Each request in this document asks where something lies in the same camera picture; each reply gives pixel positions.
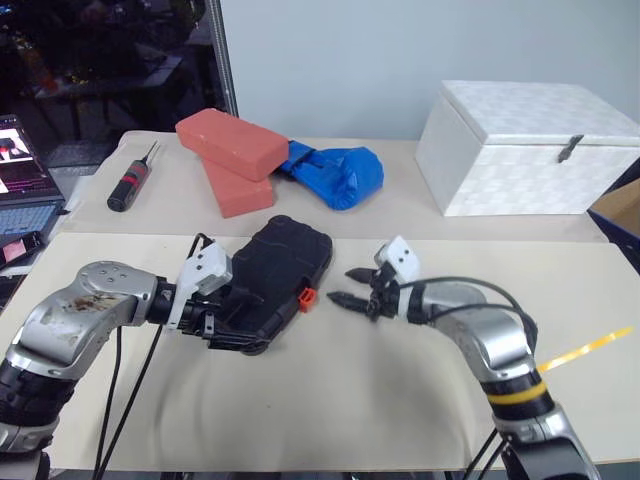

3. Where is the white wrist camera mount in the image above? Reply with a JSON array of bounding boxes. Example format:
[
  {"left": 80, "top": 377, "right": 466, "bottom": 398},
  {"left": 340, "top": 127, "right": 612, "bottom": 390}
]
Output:
[
  {"left": 167, "top": 241, "right": 235, "bottom": 332},
  {"left": 373, "top": 235, "right": 422, "bottom": 321}
]

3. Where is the open laptop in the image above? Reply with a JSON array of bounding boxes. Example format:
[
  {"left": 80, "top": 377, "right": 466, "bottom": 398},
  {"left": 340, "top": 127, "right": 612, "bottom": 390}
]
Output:
[{"left": 0, "top": 113, "right": 67, "bottom": 236}]

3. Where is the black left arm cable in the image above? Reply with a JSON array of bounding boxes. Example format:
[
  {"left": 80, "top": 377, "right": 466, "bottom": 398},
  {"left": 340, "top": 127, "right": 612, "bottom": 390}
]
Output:
[{"left": 93, "top": 232, "right": 214, "bottom": 474}]

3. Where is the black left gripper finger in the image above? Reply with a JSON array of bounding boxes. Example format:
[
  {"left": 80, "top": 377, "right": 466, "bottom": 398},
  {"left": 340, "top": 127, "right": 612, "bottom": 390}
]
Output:
[
  {"left": 211, "top": 330, "right": 267, "bottom": 355},
  {"left": 219, "top": 286, "right": 265, "bottom": 310}
]

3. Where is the yellow plastic strip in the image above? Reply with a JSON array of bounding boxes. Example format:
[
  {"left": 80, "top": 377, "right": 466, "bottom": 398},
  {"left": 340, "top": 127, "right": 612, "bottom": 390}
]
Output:
[{"left": 538, "top": 325, "right": 635, "bottom": 374}]

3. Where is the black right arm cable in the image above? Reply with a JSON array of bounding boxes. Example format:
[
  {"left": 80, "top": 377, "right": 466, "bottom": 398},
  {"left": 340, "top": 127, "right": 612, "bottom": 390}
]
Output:
[{"left": 399, "top": 277, "right": 540, "bottom": 369}]

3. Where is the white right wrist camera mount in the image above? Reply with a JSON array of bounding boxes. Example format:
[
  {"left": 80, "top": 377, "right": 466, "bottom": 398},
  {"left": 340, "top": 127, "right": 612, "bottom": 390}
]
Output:
[{"left": 373, "top": 235, "right": 422, "bottom": 321}]

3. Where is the black red screwdriver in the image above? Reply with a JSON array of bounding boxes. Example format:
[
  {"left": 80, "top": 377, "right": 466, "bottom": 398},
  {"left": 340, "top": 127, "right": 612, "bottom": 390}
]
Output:
[{"left": 106, "top": 139, "right": 161, "bottom": 212}]

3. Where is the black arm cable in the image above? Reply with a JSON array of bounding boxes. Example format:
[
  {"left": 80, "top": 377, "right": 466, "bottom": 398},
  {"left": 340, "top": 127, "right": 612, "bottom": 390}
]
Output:
[
  {"left": 399, "top": 277, "right": 540, "bottom": 369},
  {"left": 93, "top": 232, "right": 214, "bottom": 474}
]

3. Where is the black plastic case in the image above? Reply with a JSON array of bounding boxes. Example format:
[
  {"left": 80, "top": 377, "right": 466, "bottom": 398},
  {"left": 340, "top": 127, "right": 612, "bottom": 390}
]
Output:
[{"left": 218, "top": 214, "right": 334, "bottom": 354}]

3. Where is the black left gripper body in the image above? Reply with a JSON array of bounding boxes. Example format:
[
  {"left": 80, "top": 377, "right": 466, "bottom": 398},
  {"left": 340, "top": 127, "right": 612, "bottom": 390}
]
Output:
[{"left": 177, "top": 293, "right": 230, "bottom": 350}]

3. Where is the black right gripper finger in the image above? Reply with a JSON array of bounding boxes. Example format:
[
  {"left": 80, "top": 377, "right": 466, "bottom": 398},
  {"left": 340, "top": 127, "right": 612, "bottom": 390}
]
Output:
[
  {"left": 326, "top": 290, "right": 375, "bottom": 315},
  {"left": 344, "top": 267, "right": 382, "bottom": 285}
]

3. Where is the brown cardboard box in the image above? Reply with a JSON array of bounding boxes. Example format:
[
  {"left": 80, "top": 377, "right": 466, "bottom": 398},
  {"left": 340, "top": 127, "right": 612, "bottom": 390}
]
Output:
[{"left": 587, "top": 177, "right": 640, "bottom": 275}]

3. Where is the black device with pink note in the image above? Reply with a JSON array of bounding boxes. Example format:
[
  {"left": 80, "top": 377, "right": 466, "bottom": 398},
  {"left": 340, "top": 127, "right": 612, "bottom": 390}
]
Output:
[{"left": 0, "top": 230, "right": 50, "bottom": 270}]

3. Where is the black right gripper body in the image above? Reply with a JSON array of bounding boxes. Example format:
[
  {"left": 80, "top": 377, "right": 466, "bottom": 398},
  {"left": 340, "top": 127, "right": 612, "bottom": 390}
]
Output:
[{"left": 366, "top": 266, "right": 402, "bottom": 322}]

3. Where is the white woven storage box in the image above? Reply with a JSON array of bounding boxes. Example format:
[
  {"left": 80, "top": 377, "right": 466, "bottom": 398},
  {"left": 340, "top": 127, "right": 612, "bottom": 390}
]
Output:
[{"left": 414, "top": 79, "right": 640, "bottom": 218}]

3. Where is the blue crumpled bag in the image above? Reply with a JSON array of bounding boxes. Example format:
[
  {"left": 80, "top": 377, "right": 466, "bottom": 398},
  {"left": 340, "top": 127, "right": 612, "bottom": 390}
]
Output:
[{"left": 276, "top": 139, "right": 385, "bottom": 213}]

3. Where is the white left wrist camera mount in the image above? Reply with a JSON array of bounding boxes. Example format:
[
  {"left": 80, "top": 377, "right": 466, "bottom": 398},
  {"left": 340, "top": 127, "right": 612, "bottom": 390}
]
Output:
[{"left": 167, "top": 241, "right": 235, "bottom": 332}]

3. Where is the silver metal pole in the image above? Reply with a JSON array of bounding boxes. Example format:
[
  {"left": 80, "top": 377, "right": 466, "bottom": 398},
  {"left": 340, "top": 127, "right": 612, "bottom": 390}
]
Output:
[{"left": 209, "top": 0, "right": 240, "bottom": 132}]

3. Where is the red brick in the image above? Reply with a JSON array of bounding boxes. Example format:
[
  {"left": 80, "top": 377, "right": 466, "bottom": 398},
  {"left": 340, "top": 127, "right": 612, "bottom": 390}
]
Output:
[
  {"left": 174, "top": 107, "right": 290, "bottom": 182},
  {"left": 202, "top": 158, "right": 275, "bottom": 220}
]

